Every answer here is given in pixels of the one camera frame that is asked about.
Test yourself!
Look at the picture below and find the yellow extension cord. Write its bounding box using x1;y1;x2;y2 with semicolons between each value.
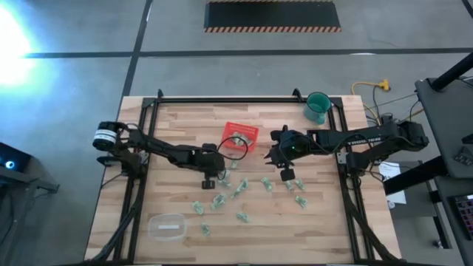
350;78;392;125

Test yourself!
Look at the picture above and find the dark grey low desk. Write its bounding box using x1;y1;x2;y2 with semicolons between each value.
432;175;473;266

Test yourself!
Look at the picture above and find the black desk crossbar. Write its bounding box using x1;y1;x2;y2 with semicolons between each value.
383;157;450;196

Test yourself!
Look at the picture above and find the black diagonal pole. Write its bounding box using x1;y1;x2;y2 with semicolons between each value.
429;51;473;92

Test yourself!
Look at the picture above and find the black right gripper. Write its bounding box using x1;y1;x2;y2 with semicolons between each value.
263;124;316;168

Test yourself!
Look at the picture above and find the black floor cable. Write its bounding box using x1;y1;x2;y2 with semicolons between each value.
364;84;426;126

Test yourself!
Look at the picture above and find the black device with blue light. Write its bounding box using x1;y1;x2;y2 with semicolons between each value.
0;142;33;174

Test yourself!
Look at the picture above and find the black left wrist camera cable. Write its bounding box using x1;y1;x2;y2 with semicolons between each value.
216;135;250;162

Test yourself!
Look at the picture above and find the clear plastic food container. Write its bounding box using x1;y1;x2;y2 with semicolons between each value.
147;212;188;243

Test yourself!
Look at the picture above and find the grey metal stand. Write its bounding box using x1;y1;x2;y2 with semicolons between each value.
0;168;61;266

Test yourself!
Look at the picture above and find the black aluminium table frame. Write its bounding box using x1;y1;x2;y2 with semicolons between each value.
86;88;404;266

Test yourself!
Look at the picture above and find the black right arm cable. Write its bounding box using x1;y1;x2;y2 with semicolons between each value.
312;131;374;155

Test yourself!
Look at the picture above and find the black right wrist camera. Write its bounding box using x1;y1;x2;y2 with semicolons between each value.
280;167;296;183

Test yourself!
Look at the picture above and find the green plastic cup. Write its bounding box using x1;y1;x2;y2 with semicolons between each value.
303;91;333;126

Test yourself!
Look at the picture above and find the black hazard striped floor mat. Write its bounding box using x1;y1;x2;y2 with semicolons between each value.
203;0;342;34

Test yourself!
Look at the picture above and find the orange plastic basket bin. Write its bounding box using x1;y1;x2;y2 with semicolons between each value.
222;121;260;153

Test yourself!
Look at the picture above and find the white paper sheet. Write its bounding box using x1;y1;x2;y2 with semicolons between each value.
378;160;408;206

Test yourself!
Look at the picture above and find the dark grey side desk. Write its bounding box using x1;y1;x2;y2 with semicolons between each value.
414;76;473;179

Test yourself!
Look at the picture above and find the backlit computer keyboard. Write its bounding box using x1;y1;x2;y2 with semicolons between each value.
451;194;473;241

